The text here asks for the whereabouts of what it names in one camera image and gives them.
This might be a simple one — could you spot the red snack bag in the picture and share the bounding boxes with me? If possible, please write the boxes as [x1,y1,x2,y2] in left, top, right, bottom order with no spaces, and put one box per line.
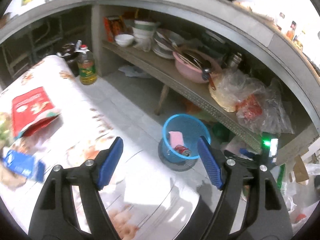
[11,87,60,139]

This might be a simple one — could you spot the pink sponge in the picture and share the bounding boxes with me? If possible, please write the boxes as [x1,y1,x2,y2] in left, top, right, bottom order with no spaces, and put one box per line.
[169,131,184,149]

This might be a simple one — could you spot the brown paper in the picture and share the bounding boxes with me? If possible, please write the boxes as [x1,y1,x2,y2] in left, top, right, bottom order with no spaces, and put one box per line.
[0,164,27,190]

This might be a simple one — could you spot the blue plastic trash basket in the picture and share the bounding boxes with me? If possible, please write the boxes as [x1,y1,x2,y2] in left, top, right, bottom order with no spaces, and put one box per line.
[161,114,211,163]

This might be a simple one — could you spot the blue white box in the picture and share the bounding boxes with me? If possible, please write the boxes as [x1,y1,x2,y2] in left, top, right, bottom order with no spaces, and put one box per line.
[2,150,46,183]

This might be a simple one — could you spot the green label plastic bottle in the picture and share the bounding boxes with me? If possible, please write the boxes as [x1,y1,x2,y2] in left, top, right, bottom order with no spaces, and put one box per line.
[1,112,14,147]

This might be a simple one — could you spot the floral tablecloth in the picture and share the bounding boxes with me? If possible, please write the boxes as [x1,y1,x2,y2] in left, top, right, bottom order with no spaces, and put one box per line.
[1,55,199,239]

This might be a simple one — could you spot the crushed red soda can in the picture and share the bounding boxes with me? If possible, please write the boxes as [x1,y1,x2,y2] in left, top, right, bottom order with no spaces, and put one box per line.
[174,145,191,157]

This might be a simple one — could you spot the clear plastic bags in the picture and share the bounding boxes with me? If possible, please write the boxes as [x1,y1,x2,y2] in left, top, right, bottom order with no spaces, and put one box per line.
[208,69,295,134]

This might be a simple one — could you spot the cooking oil bottle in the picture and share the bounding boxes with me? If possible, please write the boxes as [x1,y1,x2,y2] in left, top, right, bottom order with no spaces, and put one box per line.
[76,44,97,85]

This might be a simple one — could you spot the dark soy sauce bottle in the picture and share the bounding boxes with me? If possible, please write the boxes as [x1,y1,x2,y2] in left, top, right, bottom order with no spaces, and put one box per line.
[56,40,82,76]

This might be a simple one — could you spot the pink plastic basin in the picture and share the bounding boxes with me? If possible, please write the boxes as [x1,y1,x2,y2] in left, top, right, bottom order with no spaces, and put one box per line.
[173,49,222,83]

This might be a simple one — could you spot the white bowl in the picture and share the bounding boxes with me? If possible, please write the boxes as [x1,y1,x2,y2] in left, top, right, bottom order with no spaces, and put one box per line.
[114,34,134,47]

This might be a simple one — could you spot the stack of plates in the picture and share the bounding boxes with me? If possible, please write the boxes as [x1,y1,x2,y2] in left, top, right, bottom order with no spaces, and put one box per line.
[152,28,185,60]

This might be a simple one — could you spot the stack of bowls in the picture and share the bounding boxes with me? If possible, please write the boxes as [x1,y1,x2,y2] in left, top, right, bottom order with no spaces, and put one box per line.
[132,20,160,52]

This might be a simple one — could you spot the concrete counter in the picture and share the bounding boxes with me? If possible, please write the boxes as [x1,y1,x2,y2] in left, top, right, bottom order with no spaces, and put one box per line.
[1,0,319,128]

